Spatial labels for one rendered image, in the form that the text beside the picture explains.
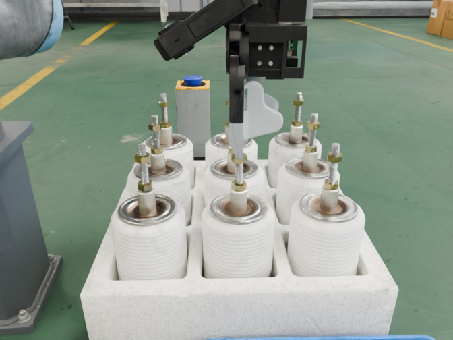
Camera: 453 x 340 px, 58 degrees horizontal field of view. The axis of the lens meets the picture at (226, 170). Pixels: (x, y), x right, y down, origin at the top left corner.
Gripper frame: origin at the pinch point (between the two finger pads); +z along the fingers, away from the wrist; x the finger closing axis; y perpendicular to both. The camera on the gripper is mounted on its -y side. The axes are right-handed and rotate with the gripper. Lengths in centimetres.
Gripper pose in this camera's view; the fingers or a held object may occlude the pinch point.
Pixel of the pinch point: (234, 142)
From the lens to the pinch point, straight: 49.4
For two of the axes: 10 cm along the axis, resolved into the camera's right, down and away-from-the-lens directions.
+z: 0.0, 9.0, 4.4
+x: 0.2, -4.4, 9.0
